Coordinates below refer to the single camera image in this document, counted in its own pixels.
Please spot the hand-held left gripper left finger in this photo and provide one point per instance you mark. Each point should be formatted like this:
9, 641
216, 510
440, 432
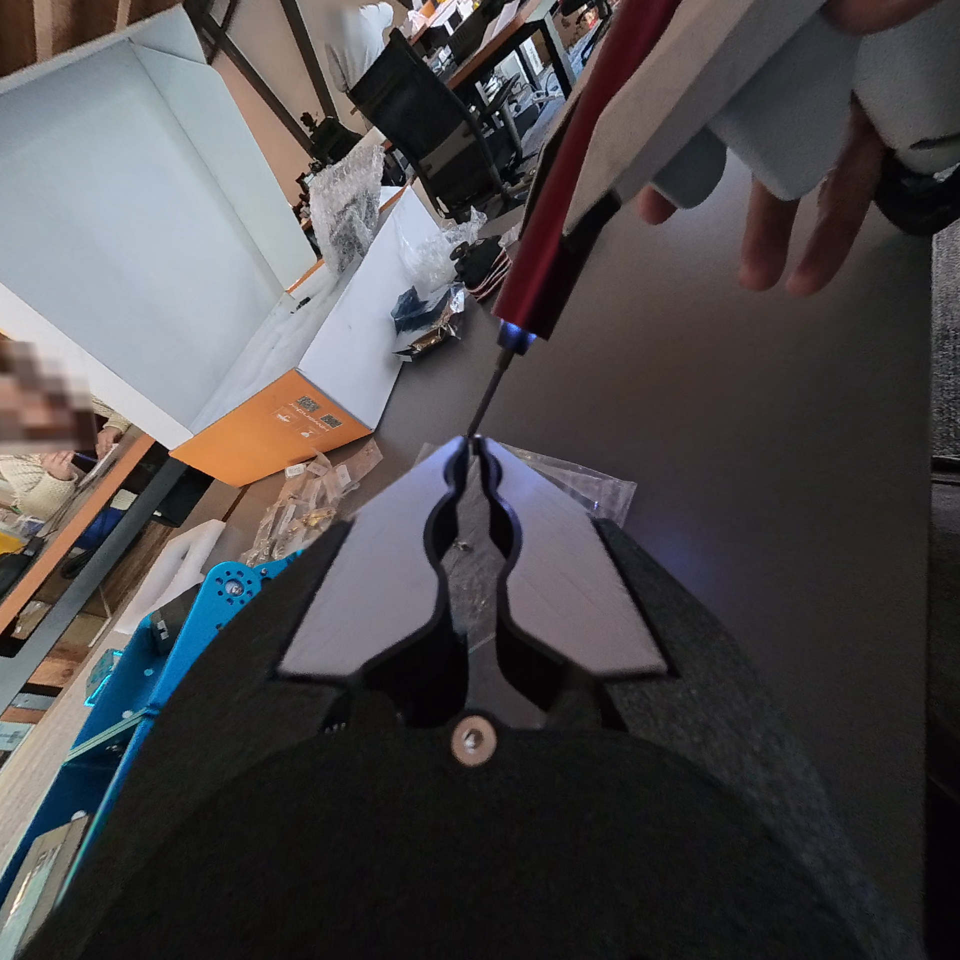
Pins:
375, 592

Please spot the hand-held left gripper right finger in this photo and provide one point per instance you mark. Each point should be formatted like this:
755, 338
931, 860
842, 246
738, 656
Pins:
577, 592

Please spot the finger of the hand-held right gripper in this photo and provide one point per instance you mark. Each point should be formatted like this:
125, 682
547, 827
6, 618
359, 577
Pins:
675, 97

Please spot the red electric screwdriver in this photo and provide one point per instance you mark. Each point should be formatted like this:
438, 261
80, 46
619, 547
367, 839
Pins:
555, 225

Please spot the blue toy robot arm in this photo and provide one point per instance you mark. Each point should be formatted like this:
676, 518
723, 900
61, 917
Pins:
112, 712

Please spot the grey desk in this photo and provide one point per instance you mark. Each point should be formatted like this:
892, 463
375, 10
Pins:
712, 450

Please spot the person's right hand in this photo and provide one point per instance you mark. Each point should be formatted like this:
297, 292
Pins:
832, 210

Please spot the clear plastic bag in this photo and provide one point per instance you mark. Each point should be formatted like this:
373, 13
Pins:
585, 487

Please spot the pile of small screw bags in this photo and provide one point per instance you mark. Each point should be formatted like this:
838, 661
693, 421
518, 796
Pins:
315, 495

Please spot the white orange cardboard box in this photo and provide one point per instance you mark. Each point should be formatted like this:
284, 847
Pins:
352, 352

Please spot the black office chair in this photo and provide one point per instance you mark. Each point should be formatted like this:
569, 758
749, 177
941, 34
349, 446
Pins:
435, 127

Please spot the wooden edged table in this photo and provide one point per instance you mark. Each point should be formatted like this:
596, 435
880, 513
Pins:
75, 540

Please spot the bubble wrap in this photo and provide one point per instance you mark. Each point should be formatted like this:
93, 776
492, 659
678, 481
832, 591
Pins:
345, 202

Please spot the person's dark clothed body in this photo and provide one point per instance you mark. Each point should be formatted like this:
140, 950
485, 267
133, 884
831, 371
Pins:
946, 675

